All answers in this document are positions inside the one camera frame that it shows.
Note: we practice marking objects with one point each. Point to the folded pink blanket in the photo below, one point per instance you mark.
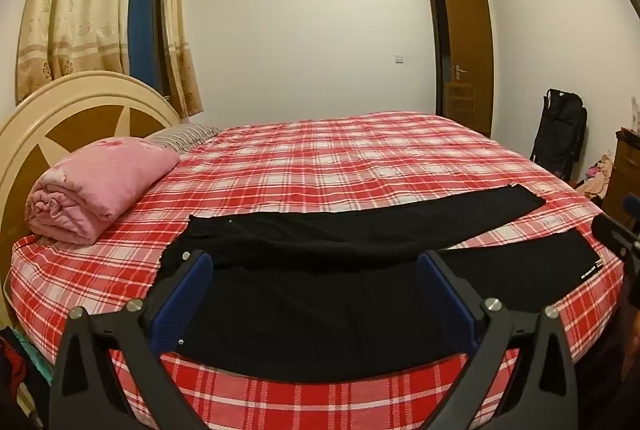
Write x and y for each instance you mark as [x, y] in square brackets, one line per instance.
[100, 180]

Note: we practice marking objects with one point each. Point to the narrow beige floral curtain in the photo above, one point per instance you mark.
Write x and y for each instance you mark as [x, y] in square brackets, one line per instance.
[177, 35]

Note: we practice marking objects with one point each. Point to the dark window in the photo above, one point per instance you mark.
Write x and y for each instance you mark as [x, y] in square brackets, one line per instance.
[145, 25]

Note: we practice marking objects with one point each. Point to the bed with red plaid sheet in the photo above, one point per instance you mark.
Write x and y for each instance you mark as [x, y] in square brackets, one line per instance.
[325, 160]

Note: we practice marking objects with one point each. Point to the black bag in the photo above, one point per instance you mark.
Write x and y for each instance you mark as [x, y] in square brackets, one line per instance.
[557, 135]

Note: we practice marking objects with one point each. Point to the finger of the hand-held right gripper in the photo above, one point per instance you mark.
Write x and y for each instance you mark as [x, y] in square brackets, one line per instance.
[612, 230]
[632, 204]

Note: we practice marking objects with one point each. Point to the cream and brown headboard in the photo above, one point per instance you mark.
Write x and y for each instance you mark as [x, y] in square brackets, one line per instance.
[75, 110]

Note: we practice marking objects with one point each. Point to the pile of pale clothes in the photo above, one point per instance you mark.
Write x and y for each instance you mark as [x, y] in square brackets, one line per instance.
[597, 177]

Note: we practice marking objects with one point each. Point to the striped pillow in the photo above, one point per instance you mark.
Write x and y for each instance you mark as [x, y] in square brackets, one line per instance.
[182, 135]

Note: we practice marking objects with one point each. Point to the brown wooden dresser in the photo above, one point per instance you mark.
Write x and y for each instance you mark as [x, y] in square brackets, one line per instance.
[625, 170]

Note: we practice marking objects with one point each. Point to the white item on dresser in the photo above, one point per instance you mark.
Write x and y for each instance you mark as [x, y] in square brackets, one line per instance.
[635, 112]

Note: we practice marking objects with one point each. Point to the heap of dark clothes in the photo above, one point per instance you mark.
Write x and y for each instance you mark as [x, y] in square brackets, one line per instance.
[20, 380]

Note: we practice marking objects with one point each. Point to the wide beige floral curtain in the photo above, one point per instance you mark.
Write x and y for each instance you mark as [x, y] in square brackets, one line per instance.
[80, 0]

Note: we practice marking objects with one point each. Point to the black pants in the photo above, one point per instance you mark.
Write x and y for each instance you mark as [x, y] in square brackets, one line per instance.
[320, 310]

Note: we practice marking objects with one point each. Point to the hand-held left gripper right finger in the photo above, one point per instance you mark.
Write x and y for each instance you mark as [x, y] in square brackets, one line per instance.
[445, 300]

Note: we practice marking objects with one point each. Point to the brown wooden door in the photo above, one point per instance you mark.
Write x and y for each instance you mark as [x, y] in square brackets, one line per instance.
[467, 35]

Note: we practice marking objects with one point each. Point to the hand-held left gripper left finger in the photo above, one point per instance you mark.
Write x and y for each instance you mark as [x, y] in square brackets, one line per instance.
[185, 300]

